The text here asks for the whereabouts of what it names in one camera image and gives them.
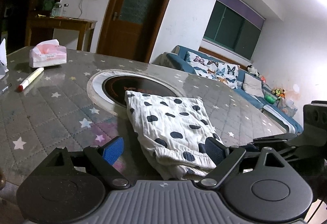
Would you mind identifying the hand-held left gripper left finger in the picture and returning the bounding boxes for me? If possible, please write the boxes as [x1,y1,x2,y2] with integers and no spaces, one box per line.
[38,136,130,188]

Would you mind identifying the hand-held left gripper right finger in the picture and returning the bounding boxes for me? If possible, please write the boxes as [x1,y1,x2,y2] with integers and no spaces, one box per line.
[199,137,291,188]

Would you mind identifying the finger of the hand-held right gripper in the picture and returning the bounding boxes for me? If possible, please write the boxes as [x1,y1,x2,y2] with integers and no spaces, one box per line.
[253,133,298,148]

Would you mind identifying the white polka dot pants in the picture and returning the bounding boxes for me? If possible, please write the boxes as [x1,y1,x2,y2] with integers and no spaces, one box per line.
[124,91,225,180]

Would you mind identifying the clear plastic bag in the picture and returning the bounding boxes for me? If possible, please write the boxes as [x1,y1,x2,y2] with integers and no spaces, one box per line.
[278,99,298,116]

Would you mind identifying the colourful plush toy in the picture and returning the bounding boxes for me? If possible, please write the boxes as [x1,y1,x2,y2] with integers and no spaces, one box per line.
[271,87,287,98]

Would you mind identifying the plain grey pillow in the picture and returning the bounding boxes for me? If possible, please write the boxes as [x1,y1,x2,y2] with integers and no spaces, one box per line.
[241,73,265,98]

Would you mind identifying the round built-in induction cooker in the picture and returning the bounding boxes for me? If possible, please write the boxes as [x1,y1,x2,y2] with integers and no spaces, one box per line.
[87,69,186,120]

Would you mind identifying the black and white plush toy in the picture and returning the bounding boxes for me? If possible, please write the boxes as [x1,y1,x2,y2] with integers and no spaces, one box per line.
[246,64,260,77]

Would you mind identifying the grey star-patterned tablecloth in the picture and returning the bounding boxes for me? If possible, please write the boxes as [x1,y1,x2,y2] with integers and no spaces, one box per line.
[0,46,289,189]

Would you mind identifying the butterfly print pillow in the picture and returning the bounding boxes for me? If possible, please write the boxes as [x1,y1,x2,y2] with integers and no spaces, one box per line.
[185,52,219,76]
[216,63,241,89]

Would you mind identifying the blue corner sofa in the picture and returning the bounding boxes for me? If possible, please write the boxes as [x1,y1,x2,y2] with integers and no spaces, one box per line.
[153,45,303,135]

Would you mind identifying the white marker with red cap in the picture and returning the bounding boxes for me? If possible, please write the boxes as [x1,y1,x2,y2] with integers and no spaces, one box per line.
[17,67,45,92]

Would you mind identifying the pink tissue pack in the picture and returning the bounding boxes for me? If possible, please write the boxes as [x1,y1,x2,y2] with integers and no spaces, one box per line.
[29,39,67,68]

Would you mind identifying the brown wooden door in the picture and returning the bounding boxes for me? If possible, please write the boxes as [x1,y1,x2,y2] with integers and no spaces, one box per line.
[96,0,183,63]

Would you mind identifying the dark glass window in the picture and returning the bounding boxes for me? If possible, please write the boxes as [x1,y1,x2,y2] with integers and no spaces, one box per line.
[203,0,263,61]

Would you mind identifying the slim dark pen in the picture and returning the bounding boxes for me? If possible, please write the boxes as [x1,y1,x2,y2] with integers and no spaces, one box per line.
[0,83,13,96]

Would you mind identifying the purple roller blind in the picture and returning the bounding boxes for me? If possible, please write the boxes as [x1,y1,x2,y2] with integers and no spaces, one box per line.
[217,0,266,30]

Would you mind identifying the wooden side table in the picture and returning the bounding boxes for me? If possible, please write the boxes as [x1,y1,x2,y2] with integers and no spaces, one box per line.
[26,15,98,52]

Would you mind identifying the white paper bag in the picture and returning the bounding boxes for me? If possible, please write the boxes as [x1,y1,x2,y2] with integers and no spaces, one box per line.
[0,39,10,80]

